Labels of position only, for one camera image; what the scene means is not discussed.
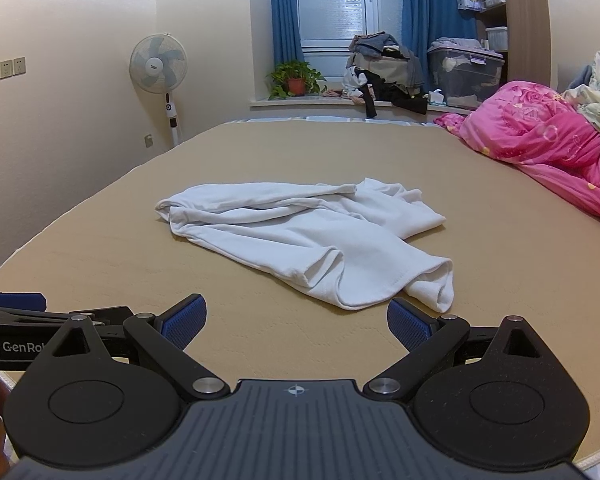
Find clear plastic storage bin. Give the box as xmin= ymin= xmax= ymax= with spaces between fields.
xmin=427 ymin=37 xmax=505 ymax=110

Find potted green plant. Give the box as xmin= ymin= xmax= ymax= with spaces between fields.
xmin=268 ymin=60 xmax=327 ymax=100

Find beige mattress pad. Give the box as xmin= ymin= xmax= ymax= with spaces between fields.
xmin=0 ymin=120 xmax=600 ymax=467

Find wall socket plates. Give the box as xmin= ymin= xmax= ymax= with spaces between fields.
xmin=0 ymin=56 xmax=27 ymax=80

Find white long-sleeve shirt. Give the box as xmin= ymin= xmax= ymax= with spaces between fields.
xmin=156 ymin=178 xmax=454 ymax=313

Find pile of dark clothes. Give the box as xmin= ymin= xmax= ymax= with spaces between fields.
xmin=342 ymin=32 xmax=428 ymax=119

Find blue curtain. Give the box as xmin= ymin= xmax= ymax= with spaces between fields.
xmin=402 ymin=0 xmax=478 ymax=91
xmin=271 ymin=0 xmax=304 ymax=65

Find blue curtain left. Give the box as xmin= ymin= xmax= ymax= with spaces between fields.
xmin=271 ymin=0 xmax=304 ymax=65

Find blue curtain right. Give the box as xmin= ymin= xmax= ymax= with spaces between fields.
xmin=402 ymin=0 xmax=478 ymax=91

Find wooden shelf unit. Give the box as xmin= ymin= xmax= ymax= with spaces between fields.
xmin=475 ymin=0 xmax=552 ymax=87

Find white standing fan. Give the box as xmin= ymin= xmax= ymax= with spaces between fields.
xmin=129 ymin=34 xmax=188 ymax=146

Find pink quilt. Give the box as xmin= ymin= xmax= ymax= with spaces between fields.
xmin=434 ymin=80 xmax=600 ymax=217

